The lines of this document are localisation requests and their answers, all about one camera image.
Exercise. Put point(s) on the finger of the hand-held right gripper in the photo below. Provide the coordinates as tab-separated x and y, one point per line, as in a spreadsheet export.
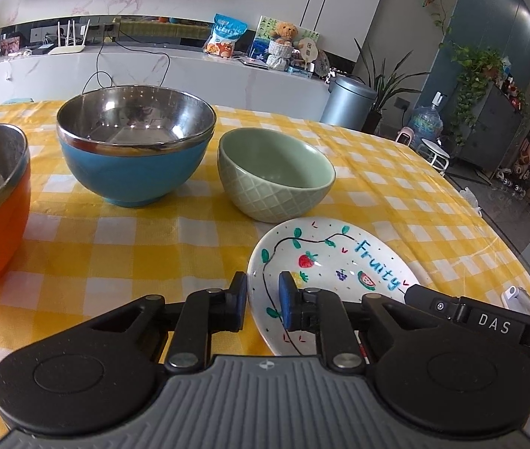
438	307

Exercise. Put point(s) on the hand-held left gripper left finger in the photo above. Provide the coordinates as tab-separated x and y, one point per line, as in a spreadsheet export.
241	300

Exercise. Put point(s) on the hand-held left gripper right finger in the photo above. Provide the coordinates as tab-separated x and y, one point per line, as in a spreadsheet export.
287	300

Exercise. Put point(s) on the white fruit-painted plate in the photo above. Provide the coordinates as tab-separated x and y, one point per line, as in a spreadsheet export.
330	252

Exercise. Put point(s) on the green ceramic bowl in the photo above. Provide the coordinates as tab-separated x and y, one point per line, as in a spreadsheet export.
265	196

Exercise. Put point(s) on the white plastic device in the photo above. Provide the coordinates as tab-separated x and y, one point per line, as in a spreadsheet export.
524	299

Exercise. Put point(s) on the white plastic bag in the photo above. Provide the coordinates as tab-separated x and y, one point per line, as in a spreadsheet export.
470	201

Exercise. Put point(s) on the yellow checked tablecloth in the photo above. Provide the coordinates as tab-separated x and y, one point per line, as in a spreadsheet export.
106	252

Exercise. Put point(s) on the white round stool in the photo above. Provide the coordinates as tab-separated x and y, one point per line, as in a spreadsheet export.
435	147

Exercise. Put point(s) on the pink small heater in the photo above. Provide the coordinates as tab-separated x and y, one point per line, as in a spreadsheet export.
405	138

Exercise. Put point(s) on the blue steel-lined bowl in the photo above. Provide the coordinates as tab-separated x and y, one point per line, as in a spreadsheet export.
124	173

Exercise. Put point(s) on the blue water jug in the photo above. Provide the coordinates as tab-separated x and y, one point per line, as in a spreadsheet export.
426	124

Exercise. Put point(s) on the grey metal cabinet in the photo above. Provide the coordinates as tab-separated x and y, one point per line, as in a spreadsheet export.
494	126

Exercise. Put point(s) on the grey metal trash can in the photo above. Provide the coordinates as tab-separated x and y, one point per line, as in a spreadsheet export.
346	103

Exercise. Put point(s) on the white marble counter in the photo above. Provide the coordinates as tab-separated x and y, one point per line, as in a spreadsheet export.
227	82

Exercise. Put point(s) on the potted snake plant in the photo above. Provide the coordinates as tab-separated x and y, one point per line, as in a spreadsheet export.
386	91

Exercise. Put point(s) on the green trailing vine plant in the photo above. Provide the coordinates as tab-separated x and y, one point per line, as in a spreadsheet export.
473	75

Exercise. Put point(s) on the white woven basket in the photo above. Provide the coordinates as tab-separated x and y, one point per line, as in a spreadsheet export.
279	56

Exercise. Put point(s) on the round wooden sign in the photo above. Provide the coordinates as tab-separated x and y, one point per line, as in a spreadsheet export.
306	50

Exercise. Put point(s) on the blue snack bag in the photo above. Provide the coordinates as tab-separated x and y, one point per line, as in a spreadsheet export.
225	37

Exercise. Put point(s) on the green leaf painting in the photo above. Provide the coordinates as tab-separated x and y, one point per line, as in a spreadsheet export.
261	32

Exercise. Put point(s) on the brown teddy bear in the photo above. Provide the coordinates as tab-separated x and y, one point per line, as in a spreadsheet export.
284	32

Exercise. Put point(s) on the white router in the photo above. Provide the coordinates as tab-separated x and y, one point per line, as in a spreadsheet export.
69	49

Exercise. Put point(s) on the small photo frame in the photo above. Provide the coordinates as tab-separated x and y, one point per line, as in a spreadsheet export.
11	46

